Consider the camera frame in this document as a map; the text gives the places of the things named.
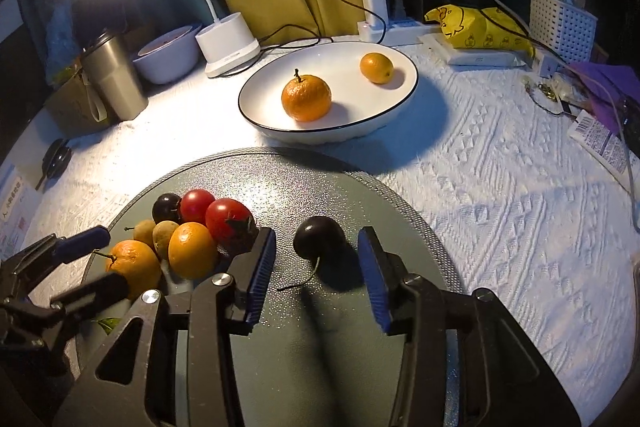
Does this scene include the white flat box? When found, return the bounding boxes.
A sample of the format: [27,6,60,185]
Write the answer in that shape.
[419,34,526,68]

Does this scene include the white charger plug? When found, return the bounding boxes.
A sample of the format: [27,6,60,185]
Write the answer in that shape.
[362,0,388,29]

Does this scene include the small orange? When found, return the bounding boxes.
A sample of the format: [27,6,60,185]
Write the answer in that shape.
[168,222,218,281]
[359,52,395,84]

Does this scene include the round grey-green mat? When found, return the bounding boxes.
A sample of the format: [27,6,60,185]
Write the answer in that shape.
[110,148,462,426]

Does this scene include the white textured tablecloth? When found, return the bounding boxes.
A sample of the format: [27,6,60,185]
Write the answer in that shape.
[26,46,639,424]

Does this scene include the white cable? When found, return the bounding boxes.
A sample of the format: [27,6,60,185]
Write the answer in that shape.
[394,0,640,228]

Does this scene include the steel tumbler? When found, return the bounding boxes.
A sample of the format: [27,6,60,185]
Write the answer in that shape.
[80,30,148,121]

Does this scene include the white power strip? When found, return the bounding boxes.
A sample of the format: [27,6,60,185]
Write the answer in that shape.
[357,20,440,46]

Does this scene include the brown longan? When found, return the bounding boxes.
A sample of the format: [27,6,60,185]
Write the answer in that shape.
[152,220,179,260]
[125,219,155,249]

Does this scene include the lavender stacked bowls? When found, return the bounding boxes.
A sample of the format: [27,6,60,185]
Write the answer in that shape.
[132,24,202,86]

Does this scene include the black round object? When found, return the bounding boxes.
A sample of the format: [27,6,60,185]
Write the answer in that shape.
[35,139,73,191]

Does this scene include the white ceramic bowl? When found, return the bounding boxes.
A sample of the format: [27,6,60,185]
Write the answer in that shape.
[238,42,419,145]

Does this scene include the large orange with leaf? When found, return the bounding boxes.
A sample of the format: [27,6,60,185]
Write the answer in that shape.
[281,68,332,122]

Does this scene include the white woven basket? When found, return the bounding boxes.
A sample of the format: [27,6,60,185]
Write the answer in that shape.
[529,0,598,63]

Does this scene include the blue plastic bag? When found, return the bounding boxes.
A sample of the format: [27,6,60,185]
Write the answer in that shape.
[46,1,80,89]

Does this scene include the red tomato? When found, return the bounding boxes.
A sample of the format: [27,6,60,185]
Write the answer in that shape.
[179,188,215,225]
[205,198,258,256]

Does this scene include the dark plum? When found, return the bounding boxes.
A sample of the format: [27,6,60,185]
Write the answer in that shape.
[152,193,182,225]

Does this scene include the yellow duck bag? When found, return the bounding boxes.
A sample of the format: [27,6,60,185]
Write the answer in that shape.
[424,4,534,57]

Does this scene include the green leaf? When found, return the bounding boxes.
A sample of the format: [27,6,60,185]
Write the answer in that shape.
[94,317,120,335]

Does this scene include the purple cloth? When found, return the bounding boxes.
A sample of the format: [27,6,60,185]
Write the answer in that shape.
[570,62,640,133]

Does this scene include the black cable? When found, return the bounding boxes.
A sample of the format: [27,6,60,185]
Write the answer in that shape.
[219,0,388,79]

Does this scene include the dark cherry with stem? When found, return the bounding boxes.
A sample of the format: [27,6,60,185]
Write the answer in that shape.
[278,216,347,291]

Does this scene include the white printed card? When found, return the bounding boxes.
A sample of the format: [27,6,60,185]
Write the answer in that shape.
[0,164,42,261]

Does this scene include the barcode label packet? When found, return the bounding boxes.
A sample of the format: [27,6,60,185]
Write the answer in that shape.
[567,110,639,194]

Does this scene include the small keychain cluster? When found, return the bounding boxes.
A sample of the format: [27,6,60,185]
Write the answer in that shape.
[520,75,578,119]

